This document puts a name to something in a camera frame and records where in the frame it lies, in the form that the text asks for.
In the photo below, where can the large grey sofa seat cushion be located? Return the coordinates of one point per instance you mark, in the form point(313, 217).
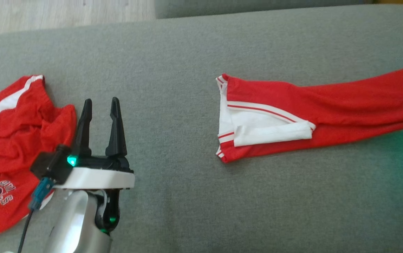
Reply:
point(187, 105)

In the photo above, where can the red mesh shorts white stripe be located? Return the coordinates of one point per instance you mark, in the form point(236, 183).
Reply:
point(11, 140)

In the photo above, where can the red shirt white sleeves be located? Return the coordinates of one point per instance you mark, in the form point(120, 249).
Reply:
point(327, 105)

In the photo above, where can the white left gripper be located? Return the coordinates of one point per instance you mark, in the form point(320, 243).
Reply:
point(99, 177)

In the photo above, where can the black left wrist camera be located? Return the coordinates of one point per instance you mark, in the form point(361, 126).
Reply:
point(52, 165)

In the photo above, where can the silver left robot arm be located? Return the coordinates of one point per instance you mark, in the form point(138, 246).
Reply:
point(71, 225)

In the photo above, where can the blue left camera connector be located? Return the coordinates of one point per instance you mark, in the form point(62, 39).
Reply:
point(40, 195)

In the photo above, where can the grey stitched sofa cushion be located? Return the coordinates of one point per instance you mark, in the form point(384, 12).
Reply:
point(257, 7)

